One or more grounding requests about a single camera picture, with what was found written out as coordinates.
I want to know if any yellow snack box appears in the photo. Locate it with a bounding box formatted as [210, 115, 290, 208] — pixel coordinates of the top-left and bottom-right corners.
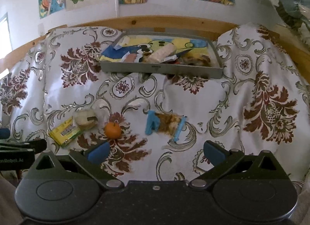
[49, 117, 82, 148]

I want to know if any orange tangerine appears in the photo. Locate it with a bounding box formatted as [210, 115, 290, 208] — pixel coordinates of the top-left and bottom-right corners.
[104, 122, 121, 140]

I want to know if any blue brown snack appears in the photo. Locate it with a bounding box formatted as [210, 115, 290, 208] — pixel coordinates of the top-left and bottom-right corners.
[145, 110, 187, 143]

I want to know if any gold foil snack packet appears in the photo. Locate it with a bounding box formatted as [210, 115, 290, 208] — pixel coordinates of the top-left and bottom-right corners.
[181, 53, 212, 67]

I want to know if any beige nougat bar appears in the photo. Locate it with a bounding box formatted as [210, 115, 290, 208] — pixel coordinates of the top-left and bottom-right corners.
[147, 43, 177, 63]

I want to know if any dark blue snack bar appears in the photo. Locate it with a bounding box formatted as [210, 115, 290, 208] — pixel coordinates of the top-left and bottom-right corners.
[162, 49, 192, 63]

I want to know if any floral white bedspread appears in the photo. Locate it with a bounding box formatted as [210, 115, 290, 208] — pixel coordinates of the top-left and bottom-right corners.
[1, 25, 309, 181]

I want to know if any grey tray with drawing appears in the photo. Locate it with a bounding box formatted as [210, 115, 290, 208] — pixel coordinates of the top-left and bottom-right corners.
[99, 31, 223, 79]

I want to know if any wooden bed frame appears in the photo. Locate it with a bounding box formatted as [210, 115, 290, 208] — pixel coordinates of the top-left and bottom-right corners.
[1, 15, 309, 80]

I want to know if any white wall outlet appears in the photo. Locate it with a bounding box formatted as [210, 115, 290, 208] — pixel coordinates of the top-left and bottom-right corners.
[38, 23, 46, 36]

